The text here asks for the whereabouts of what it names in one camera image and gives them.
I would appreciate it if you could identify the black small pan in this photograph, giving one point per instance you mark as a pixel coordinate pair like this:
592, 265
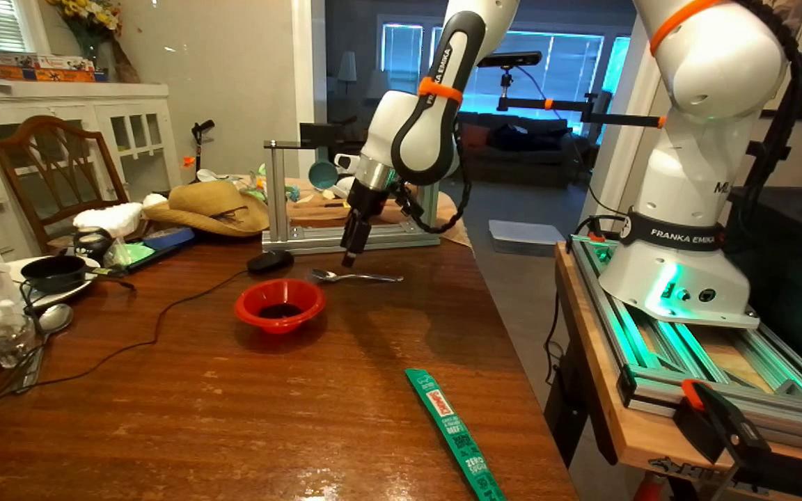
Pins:
53, 274

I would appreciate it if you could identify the silver metal spoon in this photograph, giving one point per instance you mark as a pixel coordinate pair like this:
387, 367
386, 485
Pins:
333, 277

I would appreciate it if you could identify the red bowl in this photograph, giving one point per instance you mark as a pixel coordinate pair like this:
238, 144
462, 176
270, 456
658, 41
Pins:
280, 303

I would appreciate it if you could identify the white cabinet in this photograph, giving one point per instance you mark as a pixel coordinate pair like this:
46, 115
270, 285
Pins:
131, 118

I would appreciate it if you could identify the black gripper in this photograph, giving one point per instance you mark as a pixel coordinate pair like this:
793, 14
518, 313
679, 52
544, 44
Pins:
366, 207

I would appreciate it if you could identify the white plate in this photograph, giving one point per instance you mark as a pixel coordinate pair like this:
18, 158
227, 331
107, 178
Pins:
46, 299

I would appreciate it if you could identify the yellow flower vase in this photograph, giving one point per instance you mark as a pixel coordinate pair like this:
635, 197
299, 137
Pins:
95, 27

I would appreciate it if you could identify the wooden chair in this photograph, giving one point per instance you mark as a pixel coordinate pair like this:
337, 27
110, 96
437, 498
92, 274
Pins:
56, 168

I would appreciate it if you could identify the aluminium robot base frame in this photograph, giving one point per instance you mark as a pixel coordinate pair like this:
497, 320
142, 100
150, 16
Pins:
632, 367

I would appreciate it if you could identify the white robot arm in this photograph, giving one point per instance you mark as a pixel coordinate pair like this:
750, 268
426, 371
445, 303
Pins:
720, 62

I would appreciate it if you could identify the tan straw hat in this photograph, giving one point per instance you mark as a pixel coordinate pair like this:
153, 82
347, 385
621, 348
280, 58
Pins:
213, 207

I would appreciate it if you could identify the black computer mouse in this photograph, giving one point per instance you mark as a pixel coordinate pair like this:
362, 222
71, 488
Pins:
269, 261

